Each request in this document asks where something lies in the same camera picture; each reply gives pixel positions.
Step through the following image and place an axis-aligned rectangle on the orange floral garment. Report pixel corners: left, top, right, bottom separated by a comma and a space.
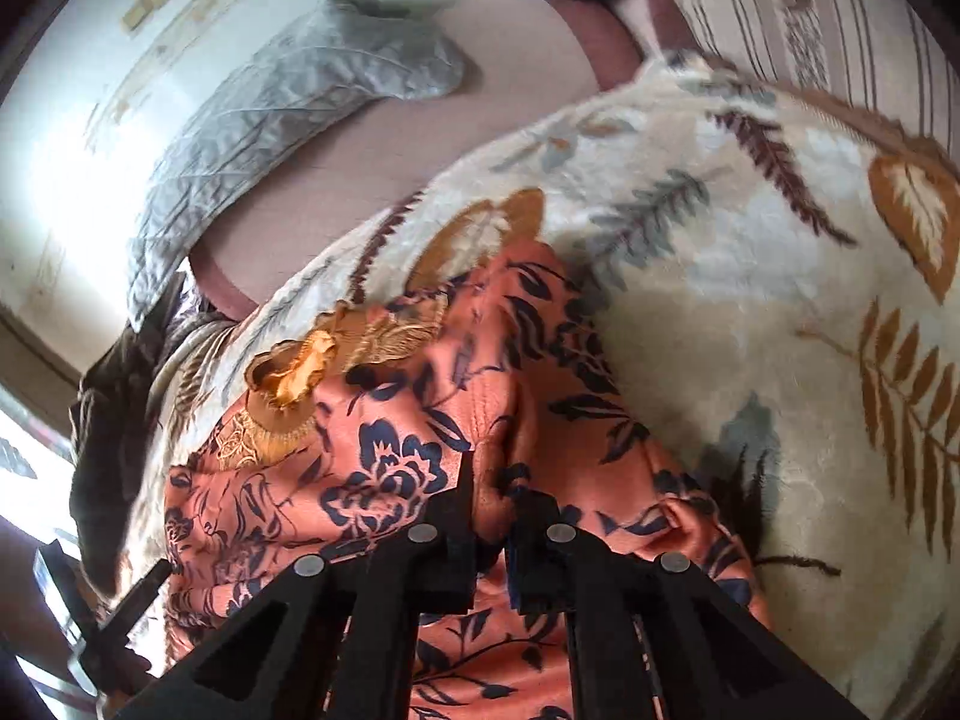
161, 241, 773, 720

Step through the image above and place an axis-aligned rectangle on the leaf print blanket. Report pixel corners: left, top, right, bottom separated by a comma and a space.
146, 51, 960, 720

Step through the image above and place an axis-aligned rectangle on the tall stained glass window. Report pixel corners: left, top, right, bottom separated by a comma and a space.
0, 382, 85, 700

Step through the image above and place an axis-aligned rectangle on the pink sofa bed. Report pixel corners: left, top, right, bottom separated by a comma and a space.
187, 0, 676, 320

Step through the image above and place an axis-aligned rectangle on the brown fuzzy cloth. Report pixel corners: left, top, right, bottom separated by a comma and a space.
67, 270, 242, 601

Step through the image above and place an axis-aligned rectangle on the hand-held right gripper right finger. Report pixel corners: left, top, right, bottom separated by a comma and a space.
506, 491, 871, 720

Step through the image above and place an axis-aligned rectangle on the grey quilted pillow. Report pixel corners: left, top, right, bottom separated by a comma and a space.
124, 0, 481, 332

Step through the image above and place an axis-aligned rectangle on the striped floral cushion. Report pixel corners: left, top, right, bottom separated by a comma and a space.
643, 0, 960, 160

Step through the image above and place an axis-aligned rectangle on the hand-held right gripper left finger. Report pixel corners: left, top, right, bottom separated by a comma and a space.
112, 454, 478, 720

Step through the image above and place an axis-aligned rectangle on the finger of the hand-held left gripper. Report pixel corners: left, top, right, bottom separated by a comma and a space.
96, 559, 175, 643

